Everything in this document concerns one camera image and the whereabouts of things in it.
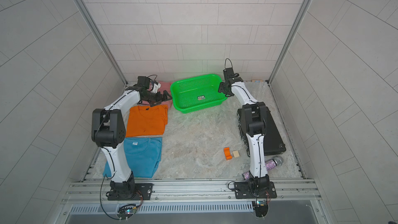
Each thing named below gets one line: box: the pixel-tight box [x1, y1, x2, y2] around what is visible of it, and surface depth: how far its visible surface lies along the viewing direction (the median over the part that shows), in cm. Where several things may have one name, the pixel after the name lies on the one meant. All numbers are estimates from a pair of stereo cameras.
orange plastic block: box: [223, 147, 233, 161], surface depth 84 cm
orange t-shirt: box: [125, 104, 168, 138], surface depth 97 cm
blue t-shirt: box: [103, 137, 163, 179], surface depth 83 cm
